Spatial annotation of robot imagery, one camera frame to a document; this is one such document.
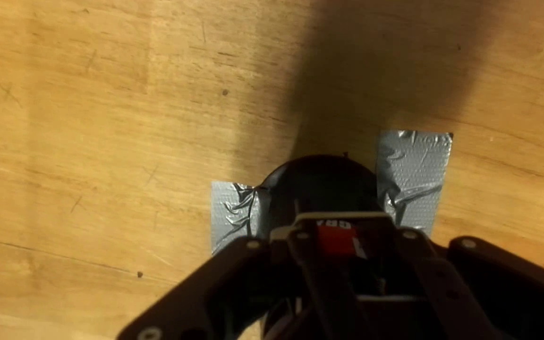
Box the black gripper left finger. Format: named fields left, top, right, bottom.
left=116, top=233, right=322, bottom=340

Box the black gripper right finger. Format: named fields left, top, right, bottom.
left=320, top=227, right=544, bottom=340

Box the right grey duct tape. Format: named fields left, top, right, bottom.
left=375, top=131, right=452, bottom=236

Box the grey duct tape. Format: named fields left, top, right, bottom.
left=209, top=182, right=267, bottom=253
left=375, top=131, right=452, bottom=236

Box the dark jar with label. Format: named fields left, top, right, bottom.
left=256, top=155, right=381, bottom=240

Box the left grey duct tape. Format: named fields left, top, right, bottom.
left=209, top=182, right=267, bottom=253

